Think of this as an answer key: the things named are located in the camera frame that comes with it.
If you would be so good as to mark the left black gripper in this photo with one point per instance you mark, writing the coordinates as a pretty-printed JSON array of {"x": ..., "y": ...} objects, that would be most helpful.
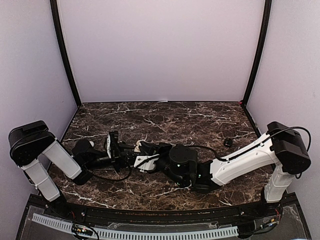
[{"x": 123, "y": 161}]

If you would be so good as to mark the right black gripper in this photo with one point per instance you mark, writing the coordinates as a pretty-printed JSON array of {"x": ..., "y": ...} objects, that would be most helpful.
[{"x": 153, "y": 149}]

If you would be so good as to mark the small white charging case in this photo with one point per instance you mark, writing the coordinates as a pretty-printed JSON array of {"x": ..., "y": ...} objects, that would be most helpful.
[{"x": 139, "y": 147}]

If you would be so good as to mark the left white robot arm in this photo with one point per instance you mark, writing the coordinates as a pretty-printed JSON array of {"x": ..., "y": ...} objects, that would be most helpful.
[{"x": 32, "y": 143}]

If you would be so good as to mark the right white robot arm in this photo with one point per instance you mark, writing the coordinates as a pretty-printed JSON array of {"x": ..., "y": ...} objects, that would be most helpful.
[{"x": 281, "y": 145}]

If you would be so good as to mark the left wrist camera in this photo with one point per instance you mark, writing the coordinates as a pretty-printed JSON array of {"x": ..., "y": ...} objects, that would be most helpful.
[{"x": 111, "y": 144}]

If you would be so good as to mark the white slotted cable duct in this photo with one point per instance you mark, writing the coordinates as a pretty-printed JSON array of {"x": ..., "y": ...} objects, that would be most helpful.
[{"x": 126, "y": 231}]

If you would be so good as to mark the black front rail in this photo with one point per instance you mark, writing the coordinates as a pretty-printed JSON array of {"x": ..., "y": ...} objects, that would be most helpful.
[{"x": 244, "y": 214}]

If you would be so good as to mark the right black frame post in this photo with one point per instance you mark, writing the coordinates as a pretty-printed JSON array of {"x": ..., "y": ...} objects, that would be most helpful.
[{"x": 258, "y": 52}]

